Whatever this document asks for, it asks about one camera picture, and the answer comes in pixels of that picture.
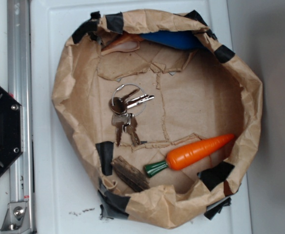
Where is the metal corner bracket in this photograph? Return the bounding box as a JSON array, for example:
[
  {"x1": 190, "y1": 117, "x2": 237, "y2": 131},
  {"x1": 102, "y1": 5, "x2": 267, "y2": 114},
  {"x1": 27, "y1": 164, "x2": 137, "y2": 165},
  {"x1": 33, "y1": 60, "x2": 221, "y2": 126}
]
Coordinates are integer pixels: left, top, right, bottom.
[{"x1": 0, "y1": 201, "x2": 30, "y2": 234}]

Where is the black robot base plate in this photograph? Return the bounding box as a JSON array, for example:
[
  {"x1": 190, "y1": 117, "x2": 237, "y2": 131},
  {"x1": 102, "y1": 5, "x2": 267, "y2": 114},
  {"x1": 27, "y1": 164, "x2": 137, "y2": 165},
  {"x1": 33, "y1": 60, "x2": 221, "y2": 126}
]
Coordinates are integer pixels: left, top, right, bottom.
[{"x1": 0, "y1": 86, "x2": 22, "y2": 177}]

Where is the white tray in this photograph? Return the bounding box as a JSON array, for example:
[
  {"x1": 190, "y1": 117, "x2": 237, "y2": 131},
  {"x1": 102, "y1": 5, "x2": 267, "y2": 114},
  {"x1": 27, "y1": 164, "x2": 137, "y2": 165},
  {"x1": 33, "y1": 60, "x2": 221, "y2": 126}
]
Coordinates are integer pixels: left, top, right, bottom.
[{"x1": 30, "y1": 0, "x2": 252, "y2": 234}]

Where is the silver key bunch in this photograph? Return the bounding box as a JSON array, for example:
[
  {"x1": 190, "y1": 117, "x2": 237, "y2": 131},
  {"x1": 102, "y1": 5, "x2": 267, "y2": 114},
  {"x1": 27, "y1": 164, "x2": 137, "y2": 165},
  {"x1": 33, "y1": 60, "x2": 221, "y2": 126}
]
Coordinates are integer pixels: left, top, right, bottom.
[{"x1": 109, "y1": 83, "x2": 154, "y2": 146}]

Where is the blue foam block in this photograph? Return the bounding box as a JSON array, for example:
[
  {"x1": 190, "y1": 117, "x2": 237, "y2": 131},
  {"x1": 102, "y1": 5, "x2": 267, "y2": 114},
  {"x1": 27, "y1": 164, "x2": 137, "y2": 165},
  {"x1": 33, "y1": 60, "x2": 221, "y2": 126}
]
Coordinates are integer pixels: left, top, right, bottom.
[{"x1": 140, "y1": 31, "x2": 205, "y2": 50}]

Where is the brown wood chip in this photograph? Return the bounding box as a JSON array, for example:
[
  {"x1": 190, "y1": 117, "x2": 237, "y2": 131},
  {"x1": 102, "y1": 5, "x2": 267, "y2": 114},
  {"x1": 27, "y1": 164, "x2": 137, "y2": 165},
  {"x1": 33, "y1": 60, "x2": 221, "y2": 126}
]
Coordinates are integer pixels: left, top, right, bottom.
[{"x1": 111, "y1": 156, "x2": 150, "y2": 192}]

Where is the orange toy carrot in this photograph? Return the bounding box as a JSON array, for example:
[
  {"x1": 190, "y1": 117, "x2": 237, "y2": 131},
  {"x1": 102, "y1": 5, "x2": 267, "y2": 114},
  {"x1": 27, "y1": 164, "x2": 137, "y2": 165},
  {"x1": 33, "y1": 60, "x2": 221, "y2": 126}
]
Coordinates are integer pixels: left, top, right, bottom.
[{"x1": 144, "y1": 134, "x2": 235, "y2": 177}]

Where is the brown paper bag bin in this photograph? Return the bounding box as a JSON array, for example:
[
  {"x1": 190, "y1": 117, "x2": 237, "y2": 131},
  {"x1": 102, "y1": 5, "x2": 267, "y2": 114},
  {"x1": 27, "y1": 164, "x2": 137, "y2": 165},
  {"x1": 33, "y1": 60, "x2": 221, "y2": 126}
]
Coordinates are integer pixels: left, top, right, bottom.
[{"x1": 52, "y1": 9, "x2": 263, "y2": 229}]

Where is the aluminium frame rail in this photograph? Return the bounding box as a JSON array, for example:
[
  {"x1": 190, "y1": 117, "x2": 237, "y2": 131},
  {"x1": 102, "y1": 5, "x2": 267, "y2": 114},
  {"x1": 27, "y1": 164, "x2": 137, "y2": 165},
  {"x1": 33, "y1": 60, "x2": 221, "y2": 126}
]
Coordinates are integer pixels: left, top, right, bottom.
[{"x1": 7, "y1": 0, "x2": 37, "y2": 234}]

